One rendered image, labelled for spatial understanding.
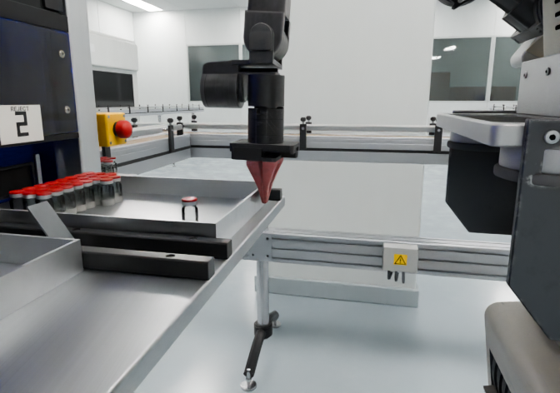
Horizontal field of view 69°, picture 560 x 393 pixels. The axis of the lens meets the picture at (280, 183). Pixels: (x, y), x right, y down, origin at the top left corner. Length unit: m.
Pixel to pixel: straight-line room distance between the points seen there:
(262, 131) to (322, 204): 1.54
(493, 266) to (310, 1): 1.41
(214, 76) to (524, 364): 0.53
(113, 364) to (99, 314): 0.08
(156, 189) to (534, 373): 0.64
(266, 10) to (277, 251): 1.14
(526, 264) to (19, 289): 0.41
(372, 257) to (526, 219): 1.28
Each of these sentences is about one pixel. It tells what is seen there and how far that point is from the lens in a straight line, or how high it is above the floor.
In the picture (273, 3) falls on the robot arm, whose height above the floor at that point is 1.19.
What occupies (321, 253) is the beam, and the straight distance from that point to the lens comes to 1.59.
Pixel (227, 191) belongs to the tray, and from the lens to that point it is 0.75.
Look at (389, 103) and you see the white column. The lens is 2.07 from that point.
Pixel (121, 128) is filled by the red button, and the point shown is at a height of 1.00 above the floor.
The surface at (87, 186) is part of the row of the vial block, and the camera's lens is 0.73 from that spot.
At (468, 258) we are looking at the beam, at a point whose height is 0.51.
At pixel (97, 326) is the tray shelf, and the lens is 0.37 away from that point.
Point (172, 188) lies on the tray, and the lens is 0.79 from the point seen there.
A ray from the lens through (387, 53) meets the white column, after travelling 2.08.
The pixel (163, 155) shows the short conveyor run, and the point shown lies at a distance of 1.41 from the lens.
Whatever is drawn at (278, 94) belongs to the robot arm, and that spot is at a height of 1.07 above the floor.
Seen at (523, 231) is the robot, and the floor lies 0.97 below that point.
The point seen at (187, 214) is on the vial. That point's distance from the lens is 0.56.
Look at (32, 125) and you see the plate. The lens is 0.80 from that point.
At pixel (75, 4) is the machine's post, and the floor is 1.23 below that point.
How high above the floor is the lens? 1.06
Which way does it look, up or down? 11 degrees down
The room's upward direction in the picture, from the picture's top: straight up
